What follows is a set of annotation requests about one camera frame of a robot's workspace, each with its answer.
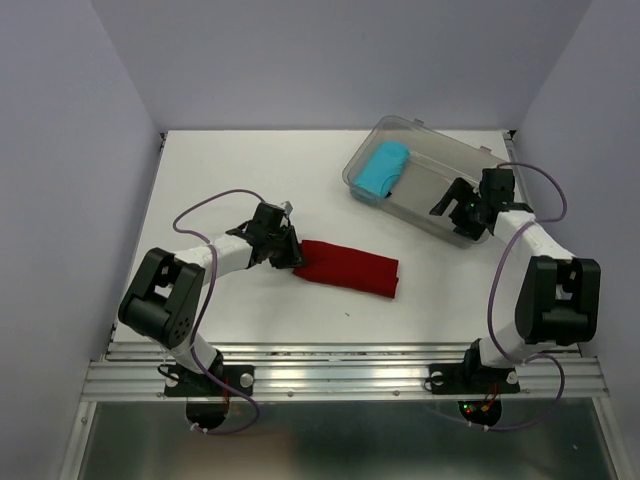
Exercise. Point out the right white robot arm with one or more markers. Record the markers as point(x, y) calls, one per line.
point(558, 301)

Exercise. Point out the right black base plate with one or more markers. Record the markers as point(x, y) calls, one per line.
point(455, 379)

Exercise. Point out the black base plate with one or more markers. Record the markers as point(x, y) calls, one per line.
point(183, 383)
point(455, 379)

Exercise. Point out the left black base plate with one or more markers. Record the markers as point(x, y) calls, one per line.
point(183, 383)

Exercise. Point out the rolled light blue t shirt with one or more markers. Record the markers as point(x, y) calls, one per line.
point(383, 169)

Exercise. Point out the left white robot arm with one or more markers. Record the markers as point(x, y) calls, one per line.
point(169, 293)

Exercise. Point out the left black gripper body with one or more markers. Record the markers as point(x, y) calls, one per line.
point(270, 237)

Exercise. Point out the aluminium mounting rail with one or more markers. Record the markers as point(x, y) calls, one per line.
point(286, 372)

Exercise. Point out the clear plastic bin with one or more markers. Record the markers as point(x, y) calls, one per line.
point(436, 160)

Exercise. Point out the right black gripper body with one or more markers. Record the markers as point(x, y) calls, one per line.
point(468, 205)

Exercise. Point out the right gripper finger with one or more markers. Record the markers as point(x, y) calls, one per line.
point(467, 227)
point(459, 191)

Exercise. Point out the red t shirt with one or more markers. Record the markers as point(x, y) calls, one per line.
point(345, 267)

